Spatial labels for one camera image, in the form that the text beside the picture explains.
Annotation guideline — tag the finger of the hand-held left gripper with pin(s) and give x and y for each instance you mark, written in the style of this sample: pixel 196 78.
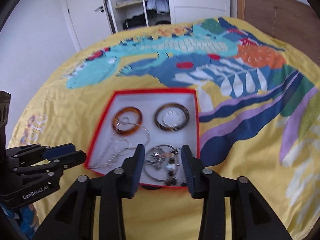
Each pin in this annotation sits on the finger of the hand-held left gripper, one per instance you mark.
pixel 60 150
pixel 72 158

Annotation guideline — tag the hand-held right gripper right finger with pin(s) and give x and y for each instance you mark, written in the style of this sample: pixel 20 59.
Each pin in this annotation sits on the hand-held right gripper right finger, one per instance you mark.
pixel 187 173

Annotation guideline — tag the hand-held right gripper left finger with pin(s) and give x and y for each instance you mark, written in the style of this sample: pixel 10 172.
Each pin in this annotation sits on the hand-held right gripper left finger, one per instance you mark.
pixel 138 171

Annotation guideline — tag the thin silver bangle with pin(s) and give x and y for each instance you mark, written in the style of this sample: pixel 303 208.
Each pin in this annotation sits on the thin silver bangle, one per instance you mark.
pixel 150 176

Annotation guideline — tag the red jewelry box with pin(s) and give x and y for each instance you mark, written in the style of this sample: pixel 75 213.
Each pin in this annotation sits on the red jewelry box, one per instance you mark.
pixel 150 101

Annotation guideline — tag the amber resin bangle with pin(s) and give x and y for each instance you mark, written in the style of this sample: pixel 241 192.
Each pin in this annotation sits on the amber resin bangle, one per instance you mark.
pixel 114 125

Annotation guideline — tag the dark brown bangle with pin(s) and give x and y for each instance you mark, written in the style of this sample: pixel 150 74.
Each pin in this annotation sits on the dark brown bangle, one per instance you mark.
pixel 157 121

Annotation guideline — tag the yellow printed blanket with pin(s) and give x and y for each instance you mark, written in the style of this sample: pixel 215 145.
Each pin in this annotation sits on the yellow printed blanket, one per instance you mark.
pixel 250 192

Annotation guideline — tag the white door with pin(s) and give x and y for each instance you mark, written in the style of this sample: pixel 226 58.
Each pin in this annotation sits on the white door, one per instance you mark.
pixel 82 17

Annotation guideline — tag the dark folded clothes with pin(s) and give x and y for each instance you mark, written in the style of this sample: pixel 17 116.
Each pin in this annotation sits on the dark folded clothes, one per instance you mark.
pixel 135 21

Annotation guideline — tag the white wardrobe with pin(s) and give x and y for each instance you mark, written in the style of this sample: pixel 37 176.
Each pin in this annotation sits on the white wardrobe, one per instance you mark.
pixel 200 0

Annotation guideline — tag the wooden headboard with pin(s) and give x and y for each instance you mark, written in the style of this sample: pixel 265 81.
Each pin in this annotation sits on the wooden headboard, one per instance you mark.
pixel 280 17

